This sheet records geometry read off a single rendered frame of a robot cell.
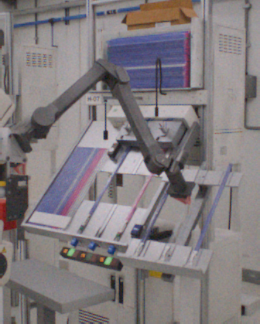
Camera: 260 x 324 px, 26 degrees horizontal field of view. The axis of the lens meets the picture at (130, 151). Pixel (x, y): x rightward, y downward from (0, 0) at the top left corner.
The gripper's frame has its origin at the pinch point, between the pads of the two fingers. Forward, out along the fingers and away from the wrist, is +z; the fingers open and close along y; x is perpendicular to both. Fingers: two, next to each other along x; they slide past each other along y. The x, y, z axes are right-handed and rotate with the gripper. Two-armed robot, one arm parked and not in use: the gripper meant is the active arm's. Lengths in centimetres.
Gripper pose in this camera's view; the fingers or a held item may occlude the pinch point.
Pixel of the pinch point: (187, 202)
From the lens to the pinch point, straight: 218.8
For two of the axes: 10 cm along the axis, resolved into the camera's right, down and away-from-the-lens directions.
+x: -3.9, 7.3, -5.6
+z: 3.7, 6.8, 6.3
